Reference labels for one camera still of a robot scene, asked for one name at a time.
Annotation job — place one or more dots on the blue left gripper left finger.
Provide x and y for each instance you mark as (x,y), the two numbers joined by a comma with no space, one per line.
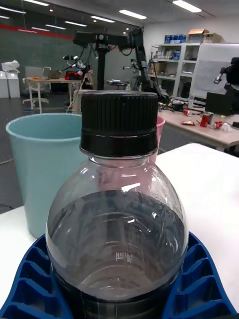
(30,286)

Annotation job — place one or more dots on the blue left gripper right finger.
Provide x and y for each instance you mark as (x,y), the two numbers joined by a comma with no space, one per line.
(199,286)

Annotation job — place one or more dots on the clear plastic bottle black cap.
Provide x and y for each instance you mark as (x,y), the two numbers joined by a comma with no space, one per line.
(117,224)

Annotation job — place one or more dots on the pale blue plastic bin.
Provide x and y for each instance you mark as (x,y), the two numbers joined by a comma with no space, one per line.
(44,162)

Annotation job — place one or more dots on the pale wooden work table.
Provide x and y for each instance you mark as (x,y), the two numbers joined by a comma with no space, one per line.
(199,134)

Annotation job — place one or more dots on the pink plastic bin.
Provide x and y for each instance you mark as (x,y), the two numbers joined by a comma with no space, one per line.
(159,135)

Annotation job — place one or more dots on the lying red can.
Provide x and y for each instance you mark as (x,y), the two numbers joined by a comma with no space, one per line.
(217,124)

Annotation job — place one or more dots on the standing red can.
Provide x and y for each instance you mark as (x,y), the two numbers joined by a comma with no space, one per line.
(205,120)

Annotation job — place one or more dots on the small red can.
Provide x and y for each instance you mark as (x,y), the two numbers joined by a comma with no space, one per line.
(187,112)

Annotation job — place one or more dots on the small clear bottle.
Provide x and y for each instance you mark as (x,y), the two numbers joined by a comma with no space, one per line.
(191,101)

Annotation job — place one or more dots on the white cabinet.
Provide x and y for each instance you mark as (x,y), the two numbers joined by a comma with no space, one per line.
(10,84)

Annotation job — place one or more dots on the white desk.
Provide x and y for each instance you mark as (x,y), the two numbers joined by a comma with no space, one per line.
(49,81)

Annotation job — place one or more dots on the white whiteboard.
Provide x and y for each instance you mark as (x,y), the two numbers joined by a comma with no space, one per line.
(214,69)

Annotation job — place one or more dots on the white shelf unit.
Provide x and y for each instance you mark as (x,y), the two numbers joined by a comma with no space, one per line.
(185,67)

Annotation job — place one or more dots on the cardboard box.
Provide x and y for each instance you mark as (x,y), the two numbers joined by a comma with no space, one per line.
(204,37)

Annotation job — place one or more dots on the black camera rig stand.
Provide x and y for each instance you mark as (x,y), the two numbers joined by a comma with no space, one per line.
(100,67)

